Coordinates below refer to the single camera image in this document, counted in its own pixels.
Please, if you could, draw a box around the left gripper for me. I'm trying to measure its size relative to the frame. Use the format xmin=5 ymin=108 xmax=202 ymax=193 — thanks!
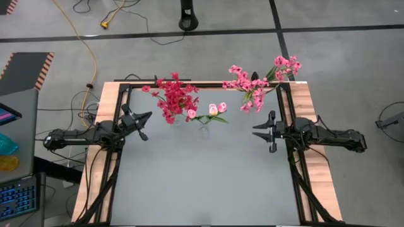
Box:
xmin=119 ymin=111 xmax=153 ymax=142

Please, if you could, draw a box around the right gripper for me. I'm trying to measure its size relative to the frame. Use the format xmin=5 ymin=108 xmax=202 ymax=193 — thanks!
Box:
xmin=252 ymin=110 xmax=296 ymax=154

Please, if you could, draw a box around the red artificial flower bunch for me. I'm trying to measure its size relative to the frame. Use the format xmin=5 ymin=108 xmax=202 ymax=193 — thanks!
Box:
xmin=157 ymin=97 xmax=190 ymax=125
xmin=170 ymin=83 xmax=200 ymax=111
xmin=141 ymin=72 xmax=190 ymax=98

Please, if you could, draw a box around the pink yellow artificial tulip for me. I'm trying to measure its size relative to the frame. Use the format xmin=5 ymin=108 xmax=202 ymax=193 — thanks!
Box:
xmin=208 ymin=103 xmax=219 ymax=124
xmin=217 ymin=102 xmax=229 ymax=124
xmin=187 ymin=108 xmax=206 ymax=124

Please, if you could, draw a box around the textured narrow-neck glass vase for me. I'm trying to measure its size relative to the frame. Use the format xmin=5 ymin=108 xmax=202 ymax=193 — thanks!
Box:
xmin=170 ymin=115 xmax=187 ymax=127

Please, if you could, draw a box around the smooth tall glass vase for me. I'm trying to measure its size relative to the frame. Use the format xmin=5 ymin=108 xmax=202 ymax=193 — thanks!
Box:
xmin=198 ymin=121 xmax=211 ymax=138

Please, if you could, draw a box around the black stand base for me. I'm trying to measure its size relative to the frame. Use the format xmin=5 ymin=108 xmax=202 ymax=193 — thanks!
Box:
xmin=178 ymin=0 xmax=199 ymax=32

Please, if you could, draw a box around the grey side desk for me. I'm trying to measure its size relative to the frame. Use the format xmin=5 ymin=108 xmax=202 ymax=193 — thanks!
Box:
xmin=0 ymin=88 xmax=39 ymax=185

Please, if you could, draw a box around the black striped-edge floor mat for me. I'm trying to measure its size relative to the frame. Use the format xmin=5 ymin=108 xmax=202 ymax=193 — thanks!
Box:
xmin=0 ymin=52 xmax=55 ymax=97
xmin=0 ymin=0 xmax=19 ymax=16

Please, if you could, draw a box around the black backlit keyboard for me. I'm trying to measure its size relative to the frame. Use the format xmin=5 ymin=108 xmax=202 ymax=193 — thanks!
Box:
xmin=0 ymin=175 xmax=40 ymax=221

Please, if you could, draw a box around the black aluminium table frame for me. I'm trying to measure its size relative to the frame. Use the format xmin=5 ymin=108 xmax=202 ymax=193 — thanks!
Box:
xmin=71 ymin=81 xmax=345 ymax=227

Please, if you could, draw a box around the long yellow hanging cable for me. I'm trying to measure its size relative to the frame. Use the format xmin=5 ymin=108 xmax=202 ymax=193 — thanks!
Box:
xmin=51 ymin=0 xmax=98 ymax=129

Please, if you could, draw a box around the yellow cable with plug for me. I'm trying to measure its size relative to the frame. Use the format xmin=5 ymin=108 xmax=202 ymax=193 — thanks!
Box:
xmin=100 ymin=0 xmax=127 ymax=30

